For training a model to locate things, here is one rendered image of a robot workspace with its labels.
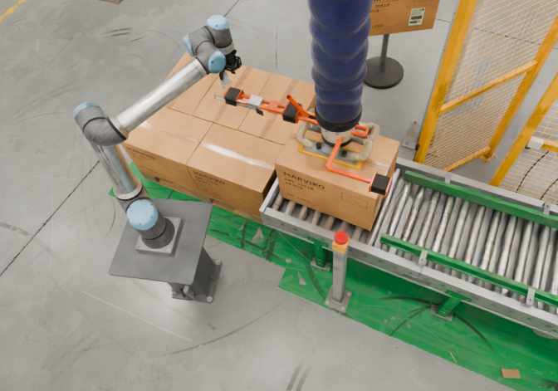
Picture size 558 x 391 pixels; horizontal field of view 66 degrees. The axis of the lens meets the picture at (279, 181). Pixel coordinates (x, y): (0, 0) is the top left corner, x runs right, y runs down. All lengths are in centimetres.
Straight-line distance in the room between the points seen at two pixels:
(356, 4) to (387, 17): 193
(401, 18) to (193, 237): 222
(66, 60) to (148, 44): 88
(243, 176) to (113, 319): 138
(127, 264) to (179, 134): 109
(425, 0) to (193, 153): 200
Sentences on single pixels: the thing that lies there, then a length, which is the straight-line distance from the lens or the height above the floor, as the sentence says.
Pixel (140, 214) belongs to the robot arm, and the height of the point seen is 107.
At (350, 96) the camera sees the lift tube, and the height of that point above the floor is 153.
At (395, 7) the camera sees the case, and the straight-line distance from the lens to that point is 346.
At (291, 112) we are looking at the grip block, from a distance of 224.
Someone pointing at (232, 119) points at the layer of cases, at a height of 54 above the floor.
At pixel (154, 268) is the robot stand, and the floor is 75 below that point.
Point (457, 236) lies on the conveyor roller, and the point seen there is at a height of 55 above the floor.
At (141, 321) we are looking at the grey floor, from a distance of 329.
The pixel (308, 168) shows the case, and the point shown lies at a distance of 237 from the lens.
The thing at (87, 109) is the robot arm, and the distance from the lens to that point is 200.
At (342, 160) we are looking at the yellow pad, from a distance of 219.
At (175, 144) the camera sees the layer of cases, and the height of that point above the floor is 54.
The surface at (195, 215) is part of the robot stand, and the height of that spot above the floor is 75.
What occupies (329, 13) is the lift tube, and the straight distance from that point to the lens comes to 159.
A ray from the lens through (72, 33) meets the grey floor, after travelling 549.
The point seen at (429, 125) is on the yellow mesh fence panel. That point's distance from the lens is 263.
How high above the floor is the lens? 295
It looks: 58 degrees down
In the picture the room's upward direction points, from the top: 11 degrees counter-clockwise
